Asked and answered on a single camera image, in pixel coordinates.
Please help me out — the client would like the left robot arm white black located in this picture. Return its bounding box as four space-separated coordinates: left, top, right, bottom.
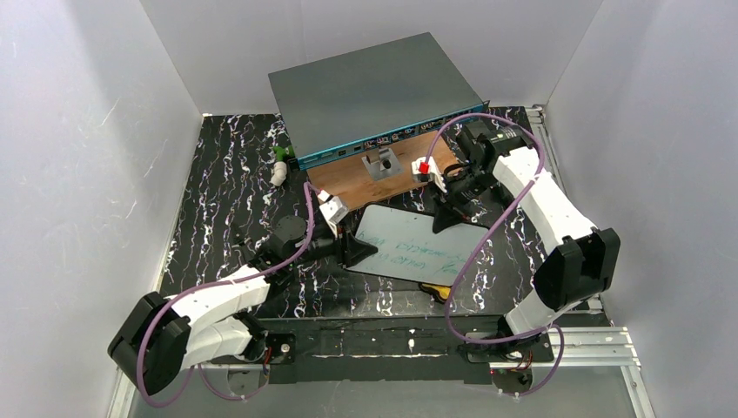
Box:
107 215 379 395

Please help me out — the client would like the green white plastic toy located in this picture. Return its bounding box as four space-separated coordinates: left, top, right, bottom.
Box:
270 145 294 187

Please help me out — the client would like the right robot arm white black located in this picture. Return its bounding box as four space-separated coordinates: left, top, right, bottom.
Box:
444 118 621 346

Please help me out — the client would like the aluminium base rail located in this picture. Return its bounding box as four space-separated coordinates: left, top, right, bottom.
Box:
109 323 654 417

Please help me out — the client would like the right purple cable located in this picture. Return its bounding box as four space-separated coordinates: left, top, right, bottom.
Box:
423 112 567 399

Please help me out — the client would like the small whiteboard black frame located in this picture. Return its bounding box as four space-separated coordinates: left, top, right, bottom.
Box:
348 204 488 287

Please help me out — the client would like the grey teal network switch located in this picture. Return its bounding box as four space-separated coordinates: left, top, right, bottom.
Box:
268 32 487 170

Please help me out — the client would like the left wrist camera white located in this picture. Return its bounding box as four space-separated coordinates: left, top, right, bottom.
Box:
318 190 349 227

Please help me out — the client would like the yellow black whiteboard eraser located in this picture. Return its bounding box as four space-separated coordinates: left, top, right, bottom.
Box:
419 283 452 304

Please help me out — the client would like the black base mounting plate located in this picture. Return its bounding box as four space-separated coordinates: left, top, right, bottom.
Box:
210 313 554 386

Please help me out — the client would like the wooden board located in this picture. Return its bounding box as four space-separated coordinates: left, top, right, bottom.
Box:
307 131 436 211

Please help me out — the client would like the silver metal bracket mount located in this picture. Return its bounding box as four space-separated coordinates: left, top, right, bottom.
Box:
361 146 403 181

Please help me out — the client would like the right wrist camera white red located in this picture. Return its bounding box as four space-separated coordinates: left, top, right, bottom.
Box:
411 157 447 193

